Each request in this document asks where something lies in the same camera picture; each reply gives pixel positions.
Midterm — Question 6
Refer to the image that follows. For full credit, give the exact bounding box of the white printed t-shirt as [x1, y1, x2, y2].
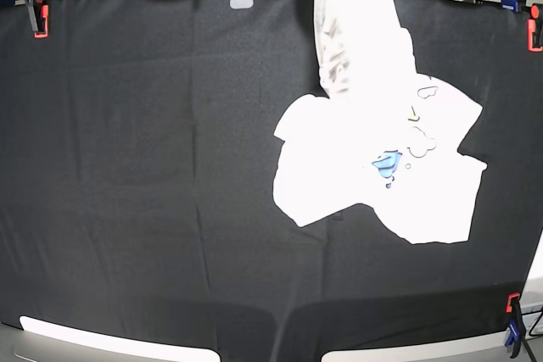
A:
[272, 0, 487, 244]

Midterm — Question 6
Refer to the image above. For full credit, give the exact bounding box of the black table cloth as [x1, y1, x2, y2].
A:
[1, 0, 542, 361]

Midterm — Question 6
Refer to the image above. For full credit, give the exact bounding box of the red black clamp far left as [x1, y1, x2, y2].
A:
[25, 0, 49, 39]

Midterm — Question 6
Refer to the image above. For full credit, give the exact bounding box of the red clamp far right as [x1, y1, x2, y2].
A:
[527, 3, 542, 53]

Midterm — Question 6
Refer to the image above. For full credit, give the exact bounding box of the red blue clamp near right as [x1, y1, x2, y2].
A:
[505, 292, 526, 359]

